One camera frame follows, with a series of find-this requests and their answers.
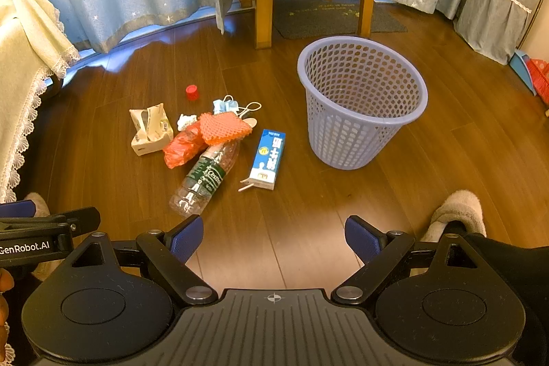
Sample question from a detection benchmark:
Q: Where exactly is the clear plastic water bottle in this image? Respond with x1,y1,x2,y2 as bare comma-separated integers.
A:
170,139,241,218

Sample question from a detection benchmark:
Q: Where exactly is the red plastic bag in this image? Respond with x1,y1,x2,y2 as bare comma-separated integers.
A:
163,121,208,169

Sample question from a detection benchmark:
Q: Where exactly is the beige tissue box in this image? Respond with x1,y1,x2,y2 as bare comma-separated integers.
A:
129,103,174,156

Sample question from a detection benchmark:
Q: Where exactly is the blue white milk carton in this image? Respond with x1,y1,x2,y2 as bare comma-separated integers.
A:
238,129,286,192

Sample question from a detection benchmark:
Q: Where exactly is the white tissue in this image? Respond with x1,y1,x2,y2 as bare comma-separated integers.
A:
177,114,197,132

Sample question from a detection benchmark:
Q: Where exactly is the blue face mask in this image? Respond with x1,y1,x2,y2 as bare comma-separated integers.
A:
213,95,262,118

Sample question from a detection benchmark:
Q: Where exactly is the lavender plastic waste basket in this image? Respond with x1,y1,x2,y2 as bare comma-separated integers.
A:
297,35,428,170

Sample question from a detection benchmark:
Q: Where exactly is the orange foam fruit net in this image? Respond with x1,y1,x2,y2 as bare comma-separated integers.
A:
198,111,252,146

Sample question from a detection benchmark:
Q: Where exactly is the person's left hand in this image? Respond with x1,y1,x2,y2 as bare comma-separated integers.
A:
0,269,14,361

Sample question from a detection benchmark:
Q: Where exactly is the grey fuzzy slipper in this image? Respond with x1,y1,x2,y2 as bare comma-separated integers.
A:
421,189,487,243

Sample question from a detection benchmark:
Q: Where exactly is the white plastic spoon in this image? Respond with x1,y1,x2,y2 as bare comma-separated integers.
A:
243,117,258,130

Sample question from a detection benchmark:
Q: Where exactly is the red bottle cap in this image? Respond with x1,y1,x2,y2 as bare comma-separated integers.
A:
185,84,199,101

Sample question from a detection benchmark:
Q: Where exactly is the cream lace bed cover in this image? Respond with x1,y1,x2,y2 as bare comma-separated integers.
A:
0,0,79,203

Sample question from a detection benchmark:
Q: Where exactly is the blue dustpan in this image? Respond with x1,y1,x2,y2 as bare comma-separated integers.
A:
509,49,537,96

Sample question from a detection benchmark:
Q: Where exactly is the dark door mat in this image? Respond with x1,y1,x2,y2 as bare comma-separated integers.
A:
271,0,410,41

